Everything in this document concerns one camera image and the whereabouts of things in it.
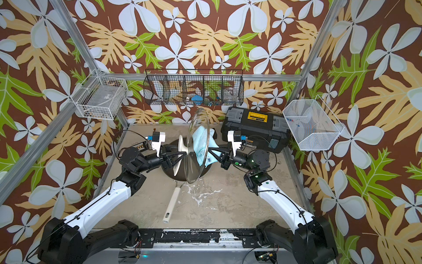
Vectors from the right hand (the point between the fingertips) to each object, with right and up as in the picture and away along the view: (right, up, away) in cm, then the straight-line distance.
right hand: (208, 151), depth 62 cm
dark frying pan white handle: (-10, -9, +10) cm, 17 cm away
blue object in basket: (-7, +28, +32) cm, 43 cm away
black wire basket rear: (-9, +36, +35) cm, 51 cm away
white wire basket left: (-58, +27, +24) cm, 69 cm away
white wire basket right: (+54, +12, +20) cm, 59 cm away
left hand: (-10, 0, +3) cm, 10 cm away
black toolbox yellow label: (+29, +11, +34) cm, 46 cm away
